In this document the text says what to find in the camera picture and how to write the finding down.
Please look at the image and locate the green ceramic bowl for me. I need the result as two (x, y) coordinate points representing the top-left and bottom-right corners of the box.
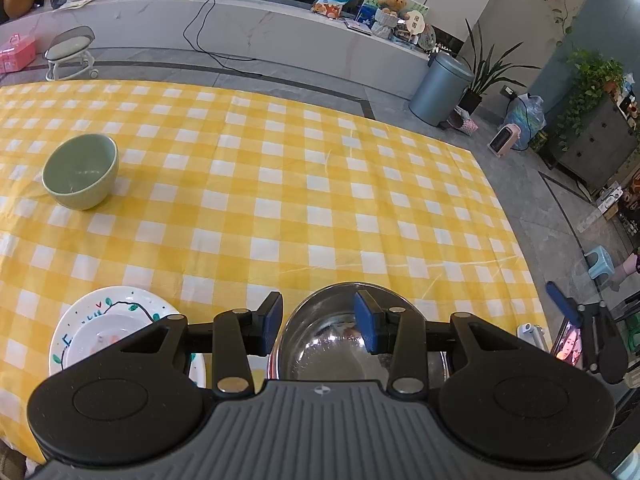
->
(42, 133), (120, 211)

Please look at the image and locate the pink storage box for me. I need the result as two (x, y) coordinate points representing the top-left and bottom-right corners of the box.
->
(0, 32), (37, 73)

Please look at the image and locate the small floral box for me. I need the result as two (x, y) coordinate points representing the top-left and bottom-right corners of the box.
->
(452, 107), (480, 136)

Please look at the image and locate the small blue stool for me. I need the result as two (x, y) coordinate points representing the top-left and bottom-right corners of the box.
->
(586, 245), (615, 281)

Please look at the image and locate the dark grey cabinet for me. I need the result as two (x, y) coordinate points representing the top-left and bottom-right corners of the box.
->
(542, 95), (640, 191)

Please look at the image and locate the blue steel bowl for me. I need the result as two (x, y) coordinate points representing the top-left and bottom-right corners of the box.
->
(267, 282), (453, 386)

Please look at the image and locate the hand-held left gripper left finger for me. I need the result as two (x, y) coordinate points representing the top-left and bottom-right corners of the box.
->
(120, 291), (285, 397)

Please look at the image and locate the black cable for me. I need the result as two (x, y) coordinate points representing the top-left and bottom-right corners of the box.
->
(182, 0), (261, 63)

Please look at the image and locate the round wooden sign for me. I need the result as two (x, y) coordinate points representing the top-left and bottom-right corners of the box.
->
(404, 10), (428, 36)

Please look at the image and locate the green pothos plant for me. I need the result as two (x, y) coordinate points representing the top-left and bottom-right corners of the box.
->
(555, 49), (628, 151)

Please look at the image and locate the pink space heater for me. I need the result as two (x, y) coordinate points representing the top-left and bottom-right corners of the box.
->
(488, 123), (523, 158)

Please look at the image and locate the small white device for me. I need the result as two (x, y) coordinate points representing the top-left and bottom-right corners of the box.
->
(516, 324), (547, 351)

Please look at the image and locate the white fruit print plate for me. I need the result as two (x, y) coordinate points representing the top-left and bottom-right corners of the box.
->
(48, 286), (207, 391)

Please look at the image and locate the grey rolling stool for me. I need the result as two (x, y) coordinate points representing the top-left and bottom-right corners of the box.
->
(44, 26), (98, 82)

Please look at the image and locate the yellow checkered tablecloth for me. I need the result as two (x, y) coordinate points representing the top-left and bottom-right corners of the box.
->
(0, 79), (551, 466)

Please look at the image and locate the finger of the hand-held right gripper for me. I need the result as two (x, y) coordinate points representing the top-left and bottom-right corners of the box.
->
(545, 281), (618, 374)

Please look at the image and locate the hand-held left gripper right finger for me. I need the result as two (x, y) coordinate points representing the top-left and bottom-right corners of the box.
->
(354, 290), (521, 397)

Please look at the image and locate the grey-blue trash bin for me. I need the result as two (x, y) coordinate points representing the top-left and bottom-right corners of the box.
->
(409, 53), (475, 127)

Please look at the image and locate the pink object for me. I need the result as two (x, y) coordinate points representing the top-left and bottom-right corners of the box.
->
(611, 252), (640, 287)

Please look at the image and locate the blue plastic bag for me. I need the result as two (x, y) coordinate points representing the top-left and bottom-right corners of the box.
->
(506, 93), (547, 152)

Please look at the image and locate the white plate with stickers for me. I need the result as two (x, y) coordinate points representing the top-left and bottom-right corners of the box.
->
(62, 312), (156, 371)

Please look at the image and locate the phone screen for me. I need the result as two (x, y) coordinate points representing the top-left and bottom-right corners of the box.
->
(552, 320), (586, 368)

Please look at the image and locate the tall potted plant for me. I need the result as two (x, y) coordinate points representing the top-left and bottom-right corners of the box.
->
(457, 19), (543, 116)

